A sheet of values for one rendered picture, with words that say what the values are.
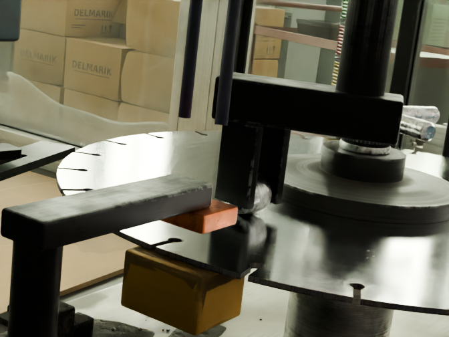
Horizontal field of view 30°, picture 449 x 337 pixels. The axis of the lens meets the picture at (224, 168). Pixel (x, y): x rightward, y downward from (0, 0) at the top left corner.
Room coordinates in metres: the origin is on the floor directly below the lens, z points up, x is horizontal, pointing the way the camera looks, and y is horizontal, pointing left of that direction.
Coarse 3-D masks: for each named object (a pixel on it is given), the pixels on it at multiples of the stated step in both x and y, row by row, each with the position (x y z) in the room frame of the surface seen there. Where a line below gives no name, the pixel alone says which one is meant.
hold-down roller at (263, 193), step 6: (258, 174) 0.39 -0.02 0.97; (258, 180) 0.38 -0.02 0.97; (264, 180) 0.39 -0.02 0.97; (258, 186) 0.38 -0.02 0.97; (264, 186) 0.38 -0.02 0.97; (270, 186) 0.39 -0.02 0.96; (258, 192) 0.38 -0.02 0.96; (264, 192) 0.38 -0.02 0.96; (270, 192) 0.39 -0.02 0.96; (258, 198) 0.38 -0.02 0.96; (264, 198) 0.38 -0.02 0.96; (270, 198) 0.39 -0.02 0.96; (258, 204) 0.38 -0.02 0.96; (264, 204) 0.38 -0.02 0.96; (240, 210) 0.38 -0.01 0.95; (246, 210) 0.38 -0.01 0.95; (252, 210) 0.38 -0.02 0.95; (258, 210) 0.38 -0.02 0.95
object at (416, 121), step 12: (408, 108) 0.46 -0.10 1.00; (420, 108) 0.47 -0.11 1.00; (432, 108) 0.47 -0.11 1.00; (408, 120) 0.42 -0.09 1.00; (420, 120) 0.42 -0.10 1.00; (432, 120) 0.47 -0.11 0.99; (408, 132) 0.42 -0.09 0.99; (420, 132) 0.41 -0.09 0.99; (432, 132) 0.41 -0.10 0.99; (348, 144) 0.45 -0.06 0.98; (360, 144) 0.44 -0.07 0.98; (372, 144) 0.44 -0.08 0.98; (384, 144) 0.44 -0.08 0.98
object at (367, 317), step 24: (288, 312) 0.45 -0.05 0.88; (312, 312) 0.43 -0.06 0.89; (336, 312) 0.43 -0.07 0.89; (360, 312) 0.43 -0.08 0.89; (384, 312) 0.43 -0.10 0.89; (288, 336) 0.44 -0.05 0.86; (312, 336) 0.43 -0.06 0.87; (336, 336) 0.42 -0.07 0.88; (360, 336) 0.43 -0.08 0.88; (384, 336) 0.44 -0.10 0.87
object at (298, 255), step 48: (96, 144) 0.50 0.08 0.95; (144, 144) 0.52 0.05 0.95; (192, 144) 0.54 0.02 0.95; (144, 240) 0.33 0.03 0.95; (192, 240) 0.34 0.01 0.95; (240, 240) 0.34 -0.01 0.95; (288, 240) 0.35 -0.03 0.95; (336, 240) 0.36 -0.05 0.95; (384, 240) 0.37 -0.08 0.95; (432, 240) 0.38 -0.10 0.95; (288, 288) 0.30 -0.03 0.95; (336, 288) 0.30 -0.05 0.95; (384, 288) 0.30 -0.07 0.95; (432, 288) 0.31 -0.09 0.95
